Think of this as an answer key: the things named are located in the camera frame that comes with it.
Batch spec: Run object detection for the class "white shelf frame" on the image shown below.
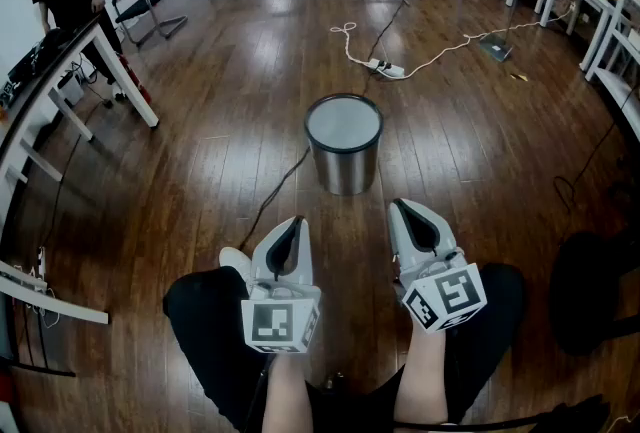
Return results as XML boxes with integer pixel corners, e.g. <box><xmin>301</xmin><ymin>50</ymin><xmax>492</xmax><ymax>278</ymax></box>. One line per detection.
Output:
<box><xmin>583</xmin><ymin>0</ymin><xmax>640</xmax><ymax>142</ymax></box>

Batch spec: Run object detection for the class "person's white shoe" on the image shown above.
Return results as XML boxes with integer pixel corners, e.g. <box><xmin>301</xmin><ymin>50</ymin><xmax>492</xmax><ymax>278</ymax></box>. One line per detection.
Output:
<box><xmin>218</xmin><ymin>246</ymin><xmax>255</xmax><ymax>295</ymax></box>

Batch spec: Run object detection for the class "white low shelf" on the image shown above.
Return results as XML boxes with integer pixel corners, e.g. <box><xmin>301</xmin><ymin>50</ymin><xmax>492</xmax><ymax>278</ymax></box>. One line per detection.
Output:
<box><xmin>0</xmin><ymin>259</ymin><xmax>110</xmax><ymax>378</ymax></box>

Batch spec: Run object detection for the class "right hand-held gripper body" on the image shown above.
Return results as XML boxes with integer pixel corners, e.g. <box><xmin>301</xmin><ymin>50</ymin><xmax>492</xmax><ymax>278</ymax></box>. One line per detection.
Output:
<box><xmin>398</xmin><ymin>246</ymin><xmax>489</xmax><ymax>335</ymax></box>

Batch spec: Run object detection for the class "white rope cable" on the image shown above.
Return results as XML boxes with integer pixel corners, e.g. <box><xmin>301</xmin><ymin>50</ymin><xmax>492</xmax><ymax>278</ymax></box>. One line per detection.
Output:
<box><xmin>330</xmin><ymin>3</ymin><xmax>579</xmax><ymax>80</ymax></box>

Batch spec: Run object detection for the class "white power strip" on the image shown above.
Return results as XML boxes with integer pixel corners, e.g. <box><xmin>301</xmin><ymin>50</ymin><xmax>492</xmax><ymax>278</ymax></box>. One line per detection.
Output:
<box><xmin>367</xmin><ymin>58</ymin><xmax>406</xmax><ymax>78</ymax></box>

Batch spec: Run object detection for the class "grey flat stand base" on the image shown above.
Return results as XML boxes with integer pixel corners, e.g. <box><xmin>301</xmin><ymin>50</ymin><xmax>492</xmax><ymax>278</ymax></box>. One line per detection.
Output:
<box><xmin>479</xmin><ymin>32</ymin><xmax>515</xmax><ymax>64</ymax></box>

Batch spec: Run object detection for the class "person's left leg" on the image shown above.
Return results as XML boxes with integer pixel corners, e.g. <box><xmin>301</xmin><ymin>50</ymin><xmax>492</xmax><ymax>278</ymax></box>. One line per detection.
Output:
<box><xmin>163</xmin><ymin>265</ymin><xmax>281</xmax><ymax>433</ymax></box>

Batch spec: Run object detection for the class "black equipment on desk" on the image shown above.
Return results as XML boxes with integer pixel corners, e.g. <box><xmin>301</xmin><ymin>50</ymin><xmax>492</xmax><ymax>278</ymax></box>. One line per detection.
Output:
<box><xmin>5</xmin><ymin>27</ymin><xmax>67</xmax><ymax>95</ymax></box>

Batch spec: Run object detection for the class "person's right forearm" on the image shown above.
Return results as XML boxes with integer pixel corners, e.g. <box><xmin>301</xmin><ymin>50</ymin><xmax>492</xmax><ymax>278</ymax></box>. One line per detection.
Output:
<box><xmin>393</xmin><ymin>324</ymin><xmax>450</xmax><ymax>425</ymax></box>

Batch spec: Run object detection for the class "person's right leg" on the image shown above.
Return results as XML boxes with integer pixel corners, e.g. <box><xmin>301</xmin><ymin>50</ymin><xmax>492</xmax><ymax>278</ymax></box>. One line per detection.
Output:
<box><xmin>439</xmin><ymin>263</ymin><xmax>525</xmax><ymax>422</ymax></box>

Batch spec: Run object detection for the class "person's leg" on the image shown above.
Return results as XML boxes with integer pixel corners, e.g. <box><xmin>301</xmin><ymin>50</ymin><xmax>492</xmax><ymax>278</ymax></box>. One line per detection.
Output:
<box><xmin>163</xmin><ymin>265</ymin><xmax>281</xmax><ymax>433</ymax></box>
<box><xmin>439</xmin><ymin>263</ymin><xmax>525</xmax><ymax>422</ymax></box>

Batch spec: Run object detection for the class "person's left forearm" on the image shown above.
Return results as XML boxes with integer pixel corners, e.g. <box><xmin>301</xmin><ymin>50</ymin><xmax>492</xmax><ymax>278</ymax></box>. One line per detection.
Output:
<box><xmin>262</xmin><ymin>351</ymin><xmax>310</xmax><ymax>433</ymax></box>

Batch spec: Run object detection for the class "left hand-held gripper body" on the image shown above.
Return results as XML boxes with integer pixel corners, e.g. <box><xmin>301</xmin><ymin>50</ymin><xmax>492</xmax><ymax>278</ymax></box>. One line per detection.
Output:
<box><xmin>240</xmin><ymin>270</ymin><xmax>322</xmax><ymax>355</ymax></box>

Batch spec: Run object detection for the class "dark-topped white desk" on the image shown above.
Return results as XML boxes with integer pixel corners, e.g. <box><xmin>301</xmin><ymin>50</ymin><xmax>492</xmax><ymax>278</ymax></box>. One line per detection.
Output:
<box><xmin>0</xmin><ymin>13</ymin><xmax>160</xmax><ymax>222</ymax></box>

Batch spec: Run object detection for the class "thin black cable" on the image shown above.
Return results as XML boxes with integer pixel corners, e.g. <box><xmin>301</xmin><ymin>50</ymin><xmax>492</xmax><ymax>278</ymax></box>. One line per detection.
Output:
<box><xmin>552</xmin><ymin>85</ymin><xmax>640</xmax><ymax>213</ymax></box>

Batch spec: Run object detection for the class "black stool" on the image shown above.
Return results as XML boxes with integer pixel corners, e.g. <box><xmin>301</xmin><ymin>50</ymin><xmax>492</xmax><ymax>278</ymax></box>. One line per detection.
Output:
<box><xmin>548</xmin><ymin>230</ymin><xmax>640</xmax><ymax>358</ymax></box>

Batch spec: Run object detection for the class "long black floor cable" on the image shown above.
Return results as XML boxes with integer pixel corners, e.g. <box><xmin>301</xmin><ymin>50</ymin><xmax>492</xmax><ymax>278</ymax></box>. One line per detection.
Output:
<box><xmin>238</xmin><ymin>0</ymin><xmax>407</xmax><ymax>253</ymax></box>

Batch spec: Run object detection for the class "steel trash bin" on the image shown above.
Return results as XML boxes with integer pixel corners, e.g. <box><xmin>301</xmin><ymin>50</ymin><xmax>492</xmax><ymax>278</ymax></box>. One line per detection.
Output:
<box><xmin>303</xmin><ymin>93</ymin><xmax>385</xmax><ymax>197</ymax></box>

